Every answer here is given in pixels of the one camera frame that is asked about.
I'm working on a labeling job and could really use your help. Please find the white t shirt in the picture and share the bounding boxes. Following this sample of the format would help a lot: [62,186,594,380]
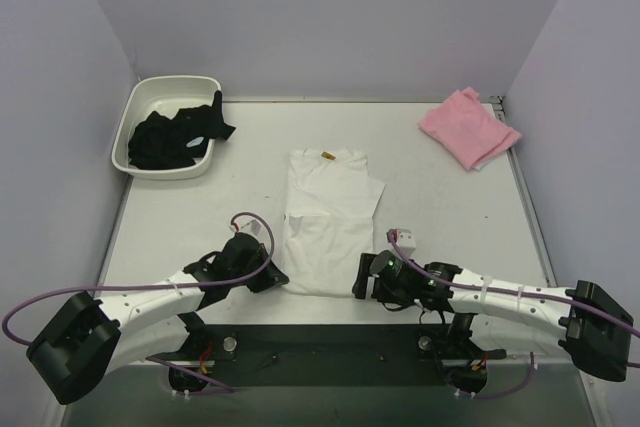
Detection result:
[282,148,385,298]

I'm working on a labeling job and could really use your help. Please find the pink t shirt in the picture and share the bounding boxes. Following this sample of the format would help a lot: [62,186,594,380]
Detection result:
[417,87,522,171]

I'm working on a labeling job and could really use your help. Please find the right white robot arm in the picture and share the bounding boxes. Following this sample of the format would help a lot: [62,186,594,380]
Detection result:
[352,250,638,382]

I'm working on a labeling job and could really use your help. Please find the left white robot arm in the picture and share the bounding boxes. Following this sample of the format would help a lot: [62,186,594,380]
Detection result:
[27,233,289,405]

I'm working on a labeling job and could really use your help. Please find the black t shirt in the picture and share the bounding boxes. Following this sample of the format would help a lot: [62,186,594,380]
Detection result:
[128,90,236,170]

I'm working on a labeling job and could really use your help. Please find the white plastic bin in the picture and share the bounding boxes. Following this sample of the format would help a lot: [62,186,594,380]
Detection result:
[111,75,222,181]

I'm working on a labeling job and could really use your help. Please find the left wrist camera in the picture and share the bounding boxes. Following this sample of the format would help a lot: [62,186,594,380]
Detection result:
[231,217,263,238]

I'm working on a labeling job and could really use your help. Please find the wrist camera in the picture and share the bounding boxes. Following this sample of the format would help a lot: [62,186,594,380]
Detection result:
[231,217,263,238]
[388,229,417,257]

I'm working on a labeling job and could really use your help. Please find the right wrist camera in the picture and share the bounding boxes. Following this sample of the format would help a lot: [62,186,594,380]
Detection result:
[388,229,417,257]

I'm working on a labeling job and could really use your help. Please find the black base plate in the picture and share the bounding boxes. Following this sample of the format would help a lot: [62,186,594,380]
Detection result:
[159,324,506,387]

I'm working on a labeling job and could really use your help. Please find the aluminium front rail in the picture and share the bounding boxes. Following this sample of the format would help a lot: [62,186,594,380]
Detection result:
[59,326,571,368]

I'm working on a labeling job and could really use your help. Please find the aluminium rail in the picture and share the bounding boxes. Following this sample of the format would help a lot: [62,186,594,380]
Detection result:
[59,326,571,368]
[489,94,561,298]

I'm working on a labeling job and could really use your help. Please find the aluminium right side rail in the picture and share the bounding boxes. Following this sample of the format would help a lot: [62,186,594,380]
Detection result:
[489,94,561,298]

